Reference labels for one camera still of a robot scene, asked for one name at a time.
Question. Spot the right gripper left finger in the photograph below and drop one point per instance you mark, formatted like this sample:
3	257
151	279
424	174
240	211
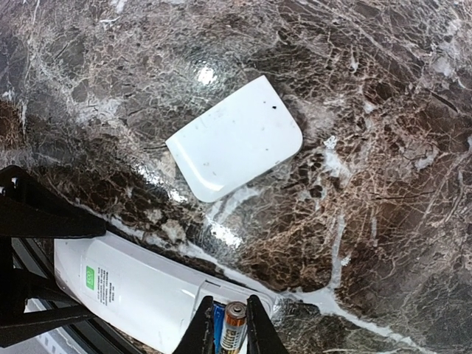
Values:
199	336

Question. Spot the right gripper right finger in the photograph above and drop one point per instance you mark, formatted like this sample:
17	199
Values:
262	336

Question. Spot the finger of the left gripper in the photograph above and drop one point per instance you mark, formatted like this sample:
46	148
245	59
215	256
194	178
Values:
30	210
17	287

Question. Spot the gold battery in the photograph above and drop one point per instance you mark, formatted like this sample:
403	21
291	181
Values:
234	328

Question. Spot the blue battery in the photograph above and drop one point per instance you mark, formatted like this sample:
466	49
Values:
218	316

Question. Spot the white remote control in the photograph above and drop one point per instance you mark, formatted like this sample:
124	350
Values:
145	295

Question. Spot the white battery cover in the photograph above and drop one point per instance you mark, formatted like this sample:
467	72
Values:
242	137

